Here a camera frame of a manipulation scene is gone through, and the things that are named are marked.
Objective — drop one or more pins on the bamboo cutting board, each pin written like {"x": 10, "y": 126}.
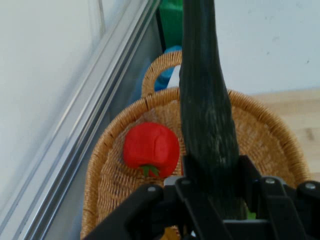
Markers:
{"x": 300, "y": 120}

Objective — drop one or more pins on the dark green toy cucumber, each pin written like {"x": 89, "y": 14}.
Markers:
{"x": 205, "y": 112}

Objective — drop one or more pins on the blue foam piece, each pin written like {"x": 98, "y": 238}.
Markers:
{"x": 163, "y": 78}

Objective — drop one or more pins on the aluminium rail along wall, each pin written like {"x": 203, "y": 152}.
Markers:
{"x": 75, "y": 125}

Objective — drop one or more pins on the green container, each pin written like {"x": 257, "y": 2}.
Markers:
{"x": 171, "y": 25}

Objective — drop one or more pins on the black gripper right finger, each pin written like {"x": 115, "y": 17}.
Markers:
{"x": 275, "y": 200}

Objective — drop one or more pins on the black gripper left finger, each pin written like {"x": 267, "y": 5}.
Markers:
{"x": 190, "y": 200}

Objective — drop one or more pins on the red toy tomato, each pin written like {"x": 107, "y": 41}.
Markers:
{"x": 150, "y": 147}

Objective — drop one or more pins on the brown-yellow toy potato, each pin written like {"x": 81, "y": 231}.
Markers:
{"x": 171, "y": 231}

